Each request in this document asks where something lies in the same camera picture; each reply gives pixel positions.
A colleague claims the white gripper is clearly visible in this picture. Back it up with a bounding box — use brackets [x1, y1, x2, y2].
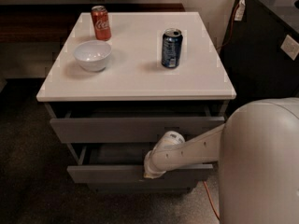
[144, 131, 185, 179]

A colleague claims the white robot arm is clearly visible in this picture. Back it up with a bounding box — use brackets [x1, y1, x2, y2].
[144, 98, 299, 224]

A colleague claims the grey drawer cabinet white top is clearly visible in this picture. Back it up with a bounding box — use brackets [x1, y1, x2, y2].
[36, 11, 237, 195]

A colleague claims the grey top drawer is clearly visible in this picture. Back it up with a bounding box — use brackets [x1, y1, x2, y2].
[50, 105, 224, 144]

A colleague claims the blue soda can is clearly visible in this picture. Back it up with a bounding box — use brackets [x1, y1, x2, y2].
[162, 28, 183, 68]

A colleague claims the white bowl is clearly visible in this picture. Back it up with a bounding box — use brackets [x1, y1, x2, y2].
[73, 40, 112, 72]

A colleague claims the black cabinet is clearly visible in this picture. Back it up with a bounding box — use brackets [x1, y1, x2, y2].
[220, 0, 299, 113]

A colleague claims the red Coca-Cola can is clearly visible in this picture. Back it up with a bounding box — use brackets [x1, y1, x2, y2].
[91, 6, 111, 41]

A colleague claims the white paper tag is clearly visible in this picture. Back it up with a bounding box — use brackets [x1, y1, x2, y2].
[235, 0, 246, 21]

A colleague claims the orange cable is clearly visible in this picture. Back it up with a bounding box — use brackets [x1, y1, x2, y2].
[202, 180, 221, 221]

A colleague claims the white wall outlet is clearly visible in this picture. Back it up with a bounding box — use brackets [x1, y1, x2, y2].
[280, 35, 299, 61]

